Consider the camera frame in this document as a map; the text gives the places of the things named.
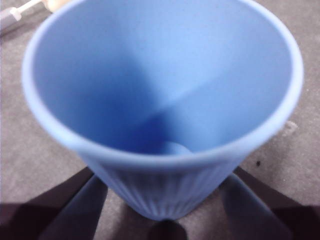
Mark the blue ribbed plastic cup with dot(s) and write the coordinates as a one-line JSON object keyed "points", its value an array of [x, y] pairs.
{"points": [[150, 75]]}

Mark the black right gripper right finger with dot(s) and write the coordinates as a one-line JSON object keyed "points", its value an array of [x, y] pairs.
{"points": [[305, 225]]}

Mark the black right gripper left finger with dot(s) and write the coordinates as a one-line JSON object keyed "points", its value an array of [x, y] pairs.
{"points": [[25, 222]]}

